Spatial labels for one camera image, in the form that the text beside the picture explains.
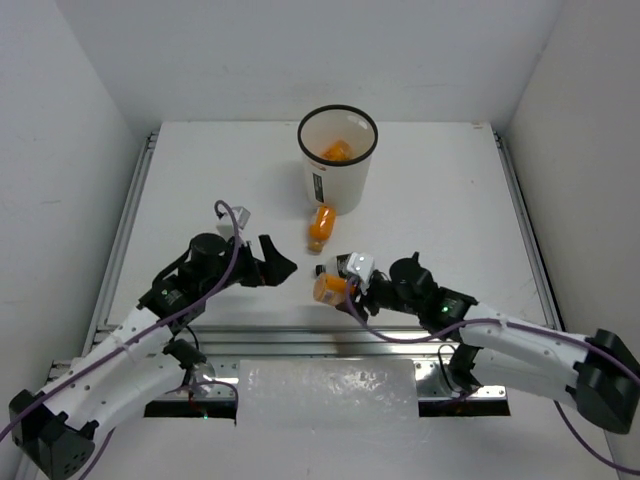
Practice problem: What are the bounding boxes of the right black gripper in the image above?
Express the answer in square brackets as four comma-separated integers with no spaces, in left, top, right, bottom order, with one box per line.
[337,271,422,321]

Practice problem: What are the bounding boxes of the orange bottle barcode label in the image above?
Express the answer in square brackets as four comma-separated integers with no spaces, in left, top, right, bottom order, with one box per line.
[313,273,349,307]

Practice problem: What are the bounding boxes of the orange bottle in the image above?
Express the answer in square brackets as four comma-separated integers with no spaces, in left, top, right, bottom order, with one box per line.
[321,140,353,162]
[307,205,337,253]

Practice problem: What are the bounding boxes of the clear bottle black label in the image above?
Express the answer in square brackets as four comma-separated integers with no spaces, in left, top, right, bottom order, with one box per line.
[314,253,351,278]

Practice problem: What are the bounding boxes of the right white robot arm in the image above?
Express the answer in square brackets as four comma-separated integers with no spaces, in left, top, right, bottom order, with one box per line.
[344,253,639,435]

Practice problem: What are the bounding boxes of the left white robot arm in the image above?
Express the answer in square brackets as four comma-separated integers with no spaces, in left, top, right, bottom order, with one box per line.
[3,233,297,479]

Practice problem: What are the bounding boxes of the orange bottle below bin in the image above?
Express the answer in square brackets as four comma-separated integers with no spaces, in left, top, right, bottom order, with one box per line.
[307,205,337,253]

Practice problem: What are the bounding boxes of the white bin black rim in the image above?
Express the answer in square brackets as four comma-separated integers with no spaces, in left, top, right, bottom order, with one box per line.
[297,104,379,215]

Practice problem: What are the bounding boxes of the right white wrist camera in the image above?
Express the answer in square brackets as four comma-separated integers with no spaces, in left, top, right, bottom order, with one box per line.
[344,252,375,293]

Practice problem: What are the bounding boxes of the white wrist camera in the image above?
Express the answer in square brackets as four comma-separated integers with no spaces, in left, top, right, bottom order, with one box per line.
[216,206,251,240]
[344,252,375,293]

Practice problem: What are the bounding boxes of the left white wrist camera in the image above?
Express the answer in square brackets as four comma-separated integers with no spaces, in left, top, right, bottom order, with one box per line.
[216,206,251,240]

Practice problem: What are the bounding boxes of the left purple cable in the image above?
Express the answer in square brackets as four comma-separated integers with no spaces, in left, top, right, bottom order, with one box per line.
[0,199,246,480]

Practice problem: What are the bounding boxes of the aluminium front rail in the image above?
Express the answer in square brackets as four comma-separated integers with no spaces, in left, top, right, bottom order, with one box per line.
[44,325,596,401]

